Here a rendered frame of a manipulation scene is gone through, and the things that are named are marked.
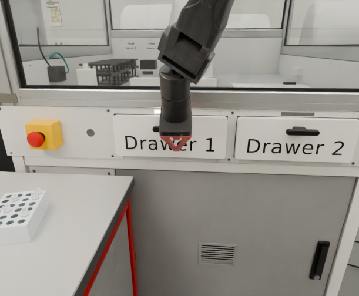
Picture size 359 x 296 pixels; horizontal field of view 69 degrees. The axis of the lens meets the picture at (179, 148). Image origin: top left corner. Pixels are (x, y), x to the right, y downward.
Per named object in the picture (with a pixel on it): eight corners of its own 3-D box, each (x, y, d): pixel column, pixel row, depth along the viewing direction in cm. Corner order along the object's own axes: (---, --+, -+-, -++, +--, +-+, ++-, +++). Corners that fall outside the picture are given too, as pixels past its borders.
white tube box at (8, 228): (30, 242, 47) (26, 225, 46) (-21, 248, 46) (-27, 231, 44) (50, 204, 58) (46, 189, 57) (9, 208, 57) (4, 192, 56)
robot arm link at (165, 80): (152, 69, 45) (182, 78, 43) (171, 51, 49) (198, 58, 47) (155, 101, 50) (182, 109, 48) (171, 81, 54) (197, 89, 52)
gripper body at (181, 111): (190, 104, 59) (191, 77, 53) (191, 137, 52) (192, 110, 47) (162, 104, 59) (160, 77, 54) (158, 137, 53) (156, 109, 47)
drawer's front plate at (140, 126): (225, 158, 67) (228, 117, 63) (116, 155, 70) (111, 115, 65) (224, 156, 69) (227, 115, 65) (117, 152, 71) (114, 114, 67)
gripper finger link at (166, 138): (190, 135, 64) (191, 106, 57) (190, 158, 59) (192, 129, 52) (163, 135, 64) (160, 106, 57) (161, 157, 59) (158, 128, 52)
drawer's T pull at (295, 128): (319, 136, 60) (321, 130, 59) (286, 135, 60) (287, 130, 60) (313, 131, 63) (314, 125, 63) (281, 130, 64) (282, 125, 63)
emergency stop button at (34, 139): (42, 148, 64) (39, 133, 63) (27, 148, 64) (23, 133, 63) (49, 144, 67) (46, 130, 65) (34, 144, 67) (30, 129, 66)
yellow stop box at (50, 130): (54, 151, 67) (49, 124, 64) (27, 150, 67) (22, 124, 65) (64, 144, 71) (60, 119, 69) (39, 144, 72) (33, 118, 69)
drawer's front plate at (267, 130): (351, 162, 65) (362, 120, 61) (234, 159, 67) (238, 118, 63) (347, 160, 67) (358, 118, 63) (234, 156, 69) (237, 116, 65)
